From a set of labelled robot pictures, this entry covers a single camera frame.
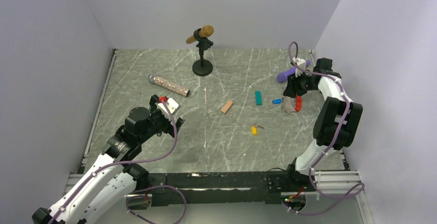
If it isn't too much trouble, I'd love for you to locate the black microphone stand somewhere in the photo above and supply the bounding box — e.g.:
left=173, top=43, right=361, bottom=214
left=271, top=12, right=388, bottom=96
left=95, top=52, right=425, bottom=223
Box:
left=192, top=28, right=213, bottom=76

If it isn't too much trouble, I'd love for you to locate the glitter microphone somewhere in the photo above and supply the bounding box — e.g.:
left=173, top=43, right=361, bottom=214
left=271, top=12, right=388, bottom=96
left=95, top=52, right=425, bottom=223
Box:
left=148, top=74, right=191, bottom=97

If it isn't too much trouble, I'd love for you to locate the blue key tag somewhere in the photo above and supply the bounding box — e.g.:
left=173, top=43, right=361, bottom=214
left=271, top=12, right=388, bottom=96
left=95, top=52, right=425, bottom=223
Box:
left=272, top=99, right=282, bottom=105

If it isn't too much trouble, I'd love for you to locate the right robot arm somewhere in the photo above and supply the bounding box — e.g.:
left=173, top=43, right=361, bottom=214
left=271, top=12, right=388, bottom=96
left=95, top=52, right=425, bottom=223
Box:
left=283, top=58, right=363, bottom=191

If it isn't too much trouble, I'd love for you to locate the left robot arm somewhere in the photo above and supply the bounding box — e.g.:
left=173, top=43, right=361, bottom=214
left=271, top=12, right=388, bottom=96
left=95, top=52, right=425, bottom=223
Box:
left=32, top=95, right=184, bottom=223

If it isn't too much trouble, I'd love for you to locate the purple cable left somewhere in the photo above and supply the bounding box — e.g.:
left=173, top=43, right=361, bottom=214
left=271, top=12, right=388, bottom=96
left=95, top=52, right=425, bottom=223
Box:
left=47, top=100, right=188, bottom=224

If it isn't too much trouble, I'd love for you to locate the wooden block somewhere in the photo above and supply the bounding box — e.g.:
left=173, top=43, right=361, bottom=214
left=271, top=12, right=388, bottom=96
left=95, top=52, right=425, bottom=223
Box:
left=221, top=100, right=233, bottom=114

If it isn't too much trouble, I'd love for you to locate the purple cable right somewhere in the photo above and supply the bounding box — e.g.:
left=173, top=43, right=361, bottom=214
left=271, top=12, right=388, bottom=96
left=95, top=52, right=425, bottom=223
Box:
left=282, top=41, right=365, bottom=216

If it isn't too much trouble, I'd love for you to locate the purple microphone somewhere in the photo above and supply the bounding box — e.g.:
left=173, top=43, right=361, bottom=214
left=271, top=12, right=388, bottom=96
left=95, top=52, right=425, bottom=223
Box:
left=276, top=60, right=310, bottom=83

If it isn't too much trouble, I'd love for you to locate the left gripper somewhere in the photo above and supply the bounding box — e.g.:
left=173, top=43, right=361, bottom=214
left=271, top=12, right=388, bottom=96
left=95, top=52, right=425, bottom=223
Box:
left=138, top=95, right=184, bottom=143

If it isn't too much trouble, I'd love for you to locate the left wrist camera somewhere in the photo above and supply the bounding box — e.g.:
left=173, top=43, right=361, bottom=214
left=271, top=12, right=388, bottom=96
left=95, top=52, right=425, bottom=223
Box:
left=156, top=96, right=180, bottom=116

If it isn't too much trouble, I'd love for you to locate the gold microphone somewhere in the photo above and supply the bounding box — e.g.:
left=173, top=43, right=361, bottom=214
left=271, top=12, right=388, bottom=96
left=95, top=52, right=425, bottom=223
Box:
left=186, top=25, right=214, bottom=44

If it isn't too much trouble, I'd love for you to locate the purple cable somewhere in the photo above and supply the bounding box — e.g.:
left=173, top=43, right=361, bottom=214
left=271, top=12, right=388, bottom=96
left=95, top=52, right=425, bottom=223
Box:
left=47, top=100, right=188, bottom=224
left=282, top=41, right=365, bottom=216

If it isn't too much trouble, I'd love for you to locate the teal block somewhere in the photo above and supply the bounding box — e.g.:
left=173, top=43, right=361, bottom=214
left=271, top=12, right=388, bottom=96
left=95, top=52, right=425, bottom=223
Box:
left=255, top=91, right=263, bottom=105

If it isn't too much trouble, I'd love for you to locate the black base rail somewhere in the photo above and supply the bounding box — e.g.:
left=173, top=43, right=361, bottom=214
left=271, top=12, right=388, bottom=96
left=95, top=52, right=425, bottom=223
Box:
left=131, top=170, right=314, bottom=206

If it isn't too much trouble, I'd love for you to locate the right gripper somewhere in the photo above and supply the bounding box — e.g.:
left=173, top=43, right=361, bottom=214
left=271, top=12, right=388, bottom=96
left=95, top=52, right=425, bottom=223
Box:
left=283, top=71, right=319, bottom=98

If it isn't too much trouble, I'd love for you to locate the yellow tag key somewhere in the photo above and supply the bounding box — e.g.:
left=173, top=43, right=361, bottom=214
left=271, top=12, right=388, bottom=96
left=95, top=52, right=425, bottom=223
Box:
left=251, top=123, right=264, bottom=135

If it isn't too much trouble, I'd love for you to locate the red carabiner keyring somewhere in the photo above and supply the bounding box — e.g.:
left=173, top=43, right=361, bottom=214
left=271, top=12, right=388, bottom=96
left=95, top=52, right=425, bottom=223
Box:
left=295, top=96, right=302, bottom=112

